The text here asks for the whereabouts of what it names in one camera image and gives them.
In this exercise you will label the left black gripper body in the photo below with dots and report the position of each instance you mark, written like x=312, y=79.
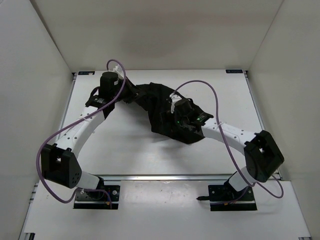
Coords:
x=118, y=90

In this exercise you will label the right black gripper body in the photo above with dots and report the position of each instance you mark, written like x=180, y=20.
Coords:
x=181, y=121

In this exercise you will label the black skirt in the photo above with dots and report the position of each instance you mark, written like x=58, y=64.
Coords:
x=155, y=98

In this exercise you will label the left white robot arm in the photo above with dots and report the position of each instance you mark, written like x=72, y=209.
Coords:
x=58, y=162

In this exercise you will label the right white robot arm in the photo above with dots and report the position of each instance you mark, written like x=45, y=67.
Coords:
x=262, y=155

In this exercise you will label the left blue label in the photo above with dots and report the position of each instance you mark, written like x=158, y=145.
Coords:
x=86, y=73

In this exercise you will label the blue label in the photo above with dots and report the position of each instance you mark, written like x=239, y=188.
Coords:
x=86, y=73
x=234, y=71

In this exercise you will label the right blue label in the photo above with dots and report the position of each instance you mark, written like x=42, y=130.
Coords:
x=234, y=71

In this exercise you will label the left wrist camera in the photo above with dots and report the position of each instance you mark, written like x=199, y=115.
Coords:
x=118, y=69

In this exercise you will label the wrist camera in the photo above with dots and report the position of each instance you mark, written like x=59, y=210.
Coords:
x=118, y=69
x=174, y=98

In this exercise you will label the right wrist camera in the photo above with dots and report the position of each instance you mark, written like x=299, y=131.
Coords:
x=174, y=98

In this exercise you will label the aluminium rail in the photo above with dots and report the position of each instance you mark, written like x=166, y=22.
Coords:
x=166, y=177

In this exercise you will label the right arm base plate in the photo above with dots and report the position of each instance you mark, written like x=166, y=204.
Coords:
x=223, y=198

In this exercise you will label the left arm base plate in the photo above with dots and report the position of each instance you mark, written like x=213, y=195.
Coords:
x=86, y=200

